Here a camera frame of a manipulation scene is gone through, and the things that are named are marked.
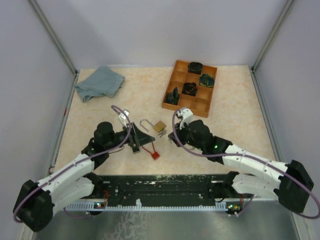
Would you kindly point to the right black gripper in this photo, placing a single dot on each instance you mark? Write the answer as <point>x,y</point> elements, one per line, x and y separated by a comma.
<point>179,132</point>

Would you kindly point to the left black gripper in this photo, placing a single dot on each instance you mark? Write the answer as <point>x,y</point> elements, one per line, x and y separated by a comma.
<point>137,138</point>

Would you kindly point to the black cable lock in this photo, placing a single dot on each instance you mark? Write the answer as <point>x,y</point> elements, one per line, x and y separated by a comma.
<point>135,150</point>

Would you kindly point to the red cable lock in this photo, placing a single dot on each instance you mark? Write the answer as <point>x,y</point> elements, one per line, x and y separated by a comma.
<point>155,155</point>

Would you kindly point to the brass padlock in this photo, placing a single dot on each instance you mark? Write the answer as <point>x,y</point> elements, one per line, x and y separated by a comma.
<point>158,127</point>

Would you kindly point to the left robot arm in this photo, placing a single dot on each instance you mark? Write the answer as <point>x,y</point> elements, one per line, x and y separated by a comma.
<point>39,201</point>

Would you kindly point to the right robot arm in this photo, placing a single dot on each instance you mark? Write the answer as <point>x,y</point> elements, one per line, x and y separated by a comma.
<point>287,183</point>

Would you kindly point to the wooden compartment tray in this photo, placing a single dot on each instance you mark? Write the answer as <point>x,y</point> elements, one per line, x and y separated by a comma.
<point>190,85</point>

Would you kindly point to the blue folded cloth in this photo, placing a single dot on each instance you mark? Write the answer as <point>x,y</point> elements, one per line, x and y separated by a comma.
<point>103,82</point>

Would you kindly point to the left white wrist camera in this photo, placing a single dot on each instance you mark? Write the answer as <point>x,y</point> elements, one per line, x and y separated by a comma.
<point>123,117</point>

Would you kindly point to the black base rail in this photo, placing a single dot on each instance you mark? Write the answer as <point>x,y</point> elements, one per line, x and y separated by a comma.
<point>211,185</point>

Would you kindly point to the white toothed cable duct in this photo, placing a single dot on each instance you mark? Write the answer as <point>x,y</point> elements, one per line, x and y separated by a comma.
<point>140,204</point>

